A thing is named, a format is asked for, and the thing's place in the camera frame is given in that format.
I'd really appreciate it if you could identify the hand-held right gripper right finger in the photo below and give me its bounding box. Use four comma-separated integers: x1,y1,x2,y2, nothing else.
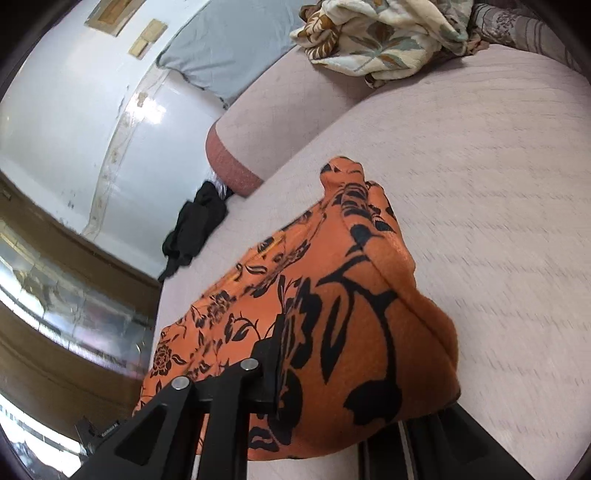
358,404,536,480

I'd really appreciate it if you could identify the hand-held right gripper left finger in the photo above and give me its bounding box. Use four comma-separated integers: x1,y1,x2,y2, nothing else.
74,315,287,480

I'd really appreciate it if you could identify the orange floral shirt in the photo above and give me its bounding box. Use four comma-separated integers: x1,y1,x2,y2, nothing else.
131,157,462,462

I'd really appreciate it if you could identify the pile of black clothes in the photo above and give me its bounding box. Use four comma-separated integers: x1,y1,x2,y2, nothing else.
158,181,229,283

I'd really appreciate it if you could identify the wooden door with glass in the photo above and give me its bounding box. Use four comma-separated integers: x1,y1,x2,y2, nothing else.
0,171,162,480

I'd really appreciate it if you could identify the clear plastic bag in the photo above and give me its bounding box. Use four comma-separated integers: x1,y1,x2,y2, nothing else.
213,171,236,199

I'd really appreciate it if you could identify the grey pillow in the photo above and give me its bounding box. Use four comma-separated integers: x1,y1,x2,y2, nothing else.
156,0,311,109

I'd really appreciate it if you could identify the cream floral blanket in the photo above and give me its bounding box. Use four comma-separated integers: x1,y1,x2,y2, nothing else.
290,0,483,89

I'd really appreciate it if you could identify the large striped floral cushion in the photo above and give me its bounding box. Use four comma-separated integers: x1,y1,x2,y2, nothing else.
466,2,583,75

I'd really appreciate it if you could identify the small framed wall plaque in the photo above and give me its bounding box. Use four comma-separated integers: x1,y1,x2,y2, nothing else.
85,0,139,36

